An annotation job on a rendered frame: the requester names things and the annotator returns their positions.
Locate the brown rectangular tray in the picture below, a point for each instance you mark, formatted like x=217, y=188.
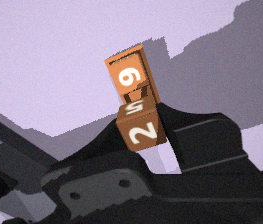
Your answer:
x=143, y=92

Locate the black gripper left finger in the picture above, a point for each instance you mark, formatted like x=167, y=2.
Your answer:
x=109, y=140

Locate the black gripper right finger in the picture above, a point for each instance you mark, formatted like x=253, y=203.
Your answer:
x=205, y=143

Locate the brown number cube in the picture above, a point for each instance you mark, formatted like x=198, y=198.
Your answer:
x=139, y=124
x=128, y=74

